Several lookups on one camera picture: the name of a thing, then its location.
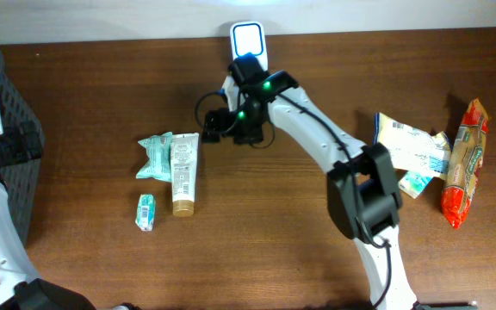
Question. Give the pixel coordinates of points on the dark grey plastic basket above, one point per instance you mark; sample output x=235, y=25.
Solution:
x=21, y=145

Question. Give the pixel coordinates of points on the orange spaghetti packet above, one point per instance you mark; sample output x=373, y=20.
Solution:
x=465, y=163

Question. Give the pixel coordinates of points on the small teal gum box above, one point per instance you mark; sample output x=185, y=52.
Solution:
x=145, y=213

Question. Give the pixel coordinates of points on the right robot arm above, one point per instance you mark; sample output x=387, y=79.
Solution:
x=363, y=199

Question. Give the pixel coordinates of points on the cream yellow snack bag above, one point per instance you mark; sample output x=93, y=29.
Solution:
x=412, y=149

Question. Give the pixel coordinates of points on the teal wipes packet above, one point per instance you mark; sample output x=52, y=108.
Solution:
x=158, y=151

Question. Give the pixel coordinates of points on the green tissue pack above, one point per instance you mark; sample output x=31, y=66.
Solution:
x=413, y=184

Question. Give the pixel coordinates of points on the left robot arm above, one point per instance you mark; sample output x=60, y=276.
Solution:
x=20, y=284

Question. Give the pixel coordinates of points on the white cream tube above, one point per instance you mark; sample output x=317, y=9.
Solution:
x=183, y=163

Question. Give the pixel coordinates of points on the white barcode scanner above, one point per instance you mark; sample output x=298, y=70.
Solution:
x=249, y=37

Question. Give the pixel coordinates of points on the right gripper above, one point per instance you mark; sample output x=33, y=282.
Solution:
x=225, y=117

